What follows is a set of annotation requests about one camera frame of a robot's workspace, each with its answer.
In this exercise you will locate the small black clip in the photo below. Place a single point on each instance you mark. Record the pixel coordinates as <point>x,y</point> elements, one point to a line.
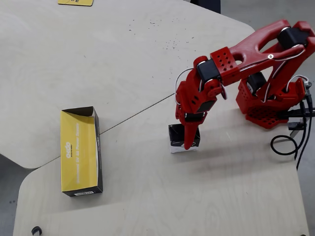
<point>35,230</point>

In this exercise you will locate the small black glossy box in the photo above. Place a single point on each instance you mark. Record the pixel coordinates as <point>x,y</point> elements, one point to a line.
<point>176,145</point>

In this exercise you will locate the black table clamp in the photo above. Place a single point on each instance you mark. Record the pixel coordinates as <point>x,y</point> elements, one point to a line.
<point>296,125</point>

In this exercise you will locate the dark furniture piece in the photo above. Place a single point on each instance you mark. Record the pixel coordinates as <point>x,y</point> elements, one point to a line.
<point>206,4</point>

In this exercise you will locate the yellow card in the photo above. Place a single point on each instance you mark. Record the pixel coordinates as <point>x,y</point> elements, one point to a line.
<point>73,2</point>

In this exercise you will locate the red robot arm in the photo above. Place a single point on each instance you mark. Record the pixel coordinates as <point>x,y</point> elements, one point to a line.
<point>258,41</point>

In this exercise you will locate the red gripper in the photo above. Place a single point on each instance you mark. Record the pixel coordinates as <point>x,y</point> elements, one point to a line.
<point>191,117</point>

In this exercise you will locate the open black yellow box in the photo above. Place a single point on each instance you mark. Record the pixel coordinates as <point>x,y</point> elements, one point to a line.
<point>78,152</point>

